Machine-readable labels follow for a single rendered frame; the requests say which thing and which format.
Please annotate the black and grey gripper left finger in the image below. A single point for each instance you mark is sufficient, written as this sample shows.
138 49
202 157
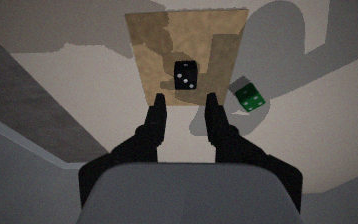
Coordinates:
147 138

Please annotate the green die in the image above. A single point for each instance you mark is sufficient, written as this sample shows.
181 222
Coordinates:
249 97

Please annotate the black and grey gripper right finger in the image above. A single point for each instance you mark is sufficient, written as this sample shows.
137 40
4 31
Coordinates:
230 146

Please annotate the brown mat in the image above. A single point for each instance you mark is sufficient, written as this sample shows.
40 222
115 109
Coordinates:
210 37

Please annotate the black die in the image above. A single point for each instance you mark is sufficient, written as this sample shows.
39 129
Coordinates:
185 75

